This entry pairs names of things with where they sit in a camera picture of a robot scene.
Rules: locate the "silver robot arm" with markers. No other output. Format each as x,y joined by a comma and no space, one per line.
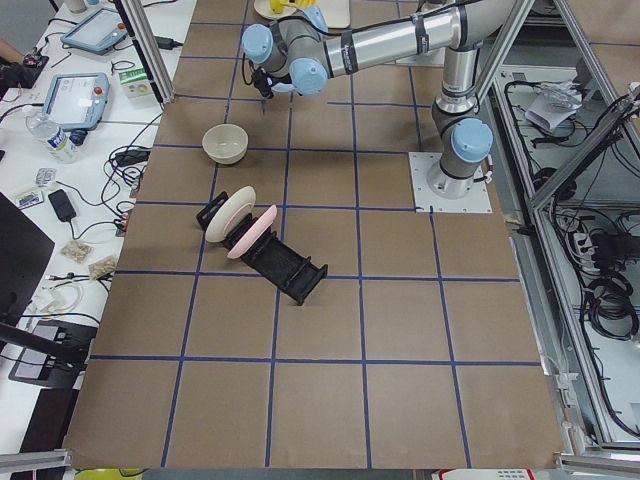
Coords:
299,52

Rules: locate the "cream plate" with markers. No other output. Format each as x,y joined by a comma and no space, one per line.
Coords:
226,211

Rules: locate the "green white box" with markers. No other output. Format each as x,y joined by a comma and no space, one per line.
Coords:
135,83

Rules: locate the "black power adapter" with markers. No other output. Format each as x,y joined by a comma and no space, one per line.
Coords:
62,205

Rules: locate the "near teach pendant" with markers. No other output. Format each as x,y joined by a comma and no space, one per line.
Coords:
77,101

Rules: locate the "black monitor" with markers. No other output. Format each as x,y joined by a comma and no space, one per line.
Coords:
24,255

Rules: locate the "beige bowl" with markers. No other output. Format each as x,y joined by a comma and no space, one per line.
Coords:
225,144

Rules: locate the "yellow lemon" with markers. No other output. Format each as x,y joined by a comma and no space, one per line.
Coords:
276,7

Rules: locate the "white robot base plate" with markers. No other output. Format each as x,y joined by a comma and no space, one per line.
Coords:
450,200

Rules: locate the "aluminium frame post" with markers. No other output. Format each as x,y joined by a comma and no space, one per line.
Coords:
139,29

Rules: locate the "blue plate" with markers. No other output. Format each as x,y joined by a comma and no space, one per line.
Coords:
283,88

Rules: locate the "yellow sliced bread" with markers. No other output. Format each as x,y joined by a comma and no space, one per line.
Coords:
299,4

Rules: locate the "pink plate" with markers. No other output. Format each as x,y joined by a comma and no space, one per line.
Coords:
250,237

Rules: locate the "white plate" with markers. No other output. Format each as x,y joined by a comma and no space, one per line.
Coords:
263,8

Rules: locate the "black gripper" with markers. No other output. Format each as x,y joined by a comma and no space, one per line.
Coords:
262,85

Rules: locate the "teach pendant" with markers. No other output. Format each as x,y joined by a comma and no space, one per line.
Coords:
98,33
77,101

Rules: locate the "white foam tray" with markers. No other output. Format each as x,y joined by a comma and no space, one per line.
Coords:
336,13

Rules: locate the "plastic water bottle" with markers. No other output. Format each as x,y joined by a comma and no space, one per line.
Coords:
52,137

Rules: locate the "far teach pendant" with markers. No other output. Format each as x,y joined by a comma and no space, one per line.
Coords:
98,33

